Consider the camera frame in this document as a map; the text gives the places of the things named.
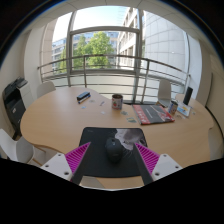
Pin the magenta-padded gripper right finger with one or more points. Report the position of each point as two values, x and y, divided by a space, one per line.
160 166

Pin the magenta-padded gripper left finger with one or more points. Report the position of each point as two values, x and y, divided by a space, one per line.
61 165

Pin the black computer mouse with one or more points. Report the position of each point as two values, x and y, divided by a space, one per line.
114 150

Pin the black printed mouse pad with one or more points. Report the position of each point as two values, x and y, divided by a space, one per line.
96 140

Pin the white chair with wooden legs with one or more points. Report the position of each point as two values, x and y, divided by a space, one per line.
16 148

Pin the red magazine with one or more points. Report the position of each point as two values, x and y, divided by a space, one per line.
151 114

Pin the white mug with colourful print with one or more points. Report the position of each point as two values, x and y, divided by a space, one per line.
172 108

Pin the black and blue stapler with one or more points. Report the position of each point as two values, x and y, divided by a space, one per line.
83 97

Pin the black cylinder speaker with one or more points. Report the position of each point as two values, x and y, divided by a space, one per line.
187 96

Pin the black office printer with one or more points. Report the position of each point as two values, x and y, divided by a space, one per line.
14 103

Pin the metal balcony railing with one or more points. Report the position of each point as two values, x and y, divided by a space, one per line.
110 56

